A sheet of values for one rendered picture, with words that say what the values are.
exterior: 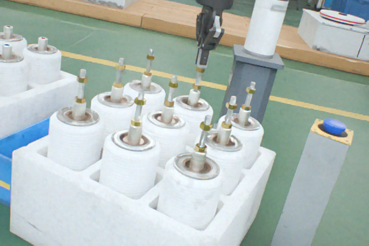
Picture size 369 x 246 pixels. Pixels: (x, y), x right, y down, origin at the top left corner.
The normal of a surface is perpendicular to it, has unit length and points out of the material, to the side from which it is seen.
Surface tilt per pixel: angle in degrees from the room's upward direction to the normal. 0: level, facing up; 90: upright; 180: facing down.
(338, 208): 0
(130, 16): 90
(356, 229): 0
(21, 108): 90
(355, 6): 92
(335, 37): 90
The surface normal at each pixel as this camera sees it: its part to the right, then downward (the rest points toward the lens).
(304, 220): -0.44, 0.26
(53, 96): 0.89, 0.32
